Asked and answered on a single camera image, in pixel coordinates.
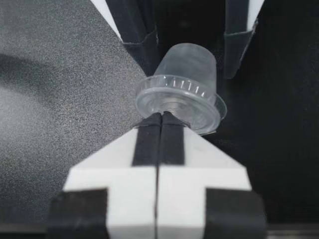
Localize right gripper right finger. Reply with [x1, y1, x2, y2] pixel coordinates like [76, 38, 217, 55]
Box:
[156, 111, 268, 239]

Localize clear plastic cup with lid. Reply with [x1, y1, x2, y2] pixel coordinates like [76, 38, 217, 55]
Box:
[135, 42, 228, 136]

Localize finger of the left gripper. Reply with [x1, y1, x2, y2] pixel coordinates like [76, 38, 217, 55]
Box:
[223, 0, 266, 80]
[91, 0, 160, 77]

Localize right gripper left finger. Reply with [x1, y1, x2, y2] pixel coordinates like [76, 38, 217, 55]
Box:
[46, 112, 160, 239]

